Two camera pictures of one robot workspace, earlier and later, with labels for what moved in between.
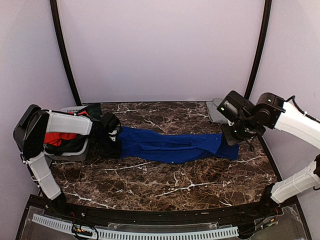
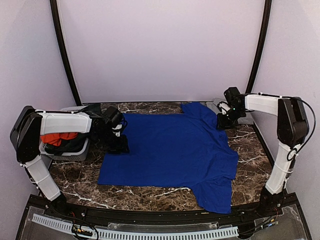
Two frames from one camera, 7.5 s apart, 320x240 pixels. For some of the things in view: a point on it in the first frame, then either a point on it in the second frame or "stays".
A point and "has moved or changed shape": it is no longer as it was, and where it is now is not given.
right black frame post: x=267 y=13 stays
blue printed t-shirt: x=172 y=147 has moved or changed shape
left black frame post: x=54 y=13 stays
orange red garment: x=55 y=138 stays
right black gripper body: x=237 y=136 to x=229 y=121
